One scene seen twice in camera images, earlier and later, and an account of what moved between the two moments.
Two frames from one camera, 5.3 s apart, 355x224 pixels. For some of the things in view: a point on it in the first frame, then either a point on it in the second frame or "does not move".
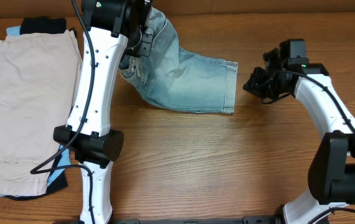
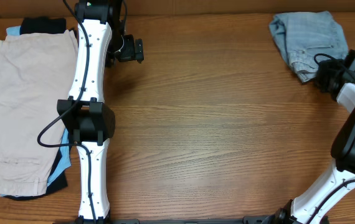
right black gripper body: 265,84 → 325,70
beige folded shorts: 31,82 does not move
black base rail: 246,219 does not move
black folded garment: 32,25 does not move
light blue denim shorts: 170,78 → 307,38
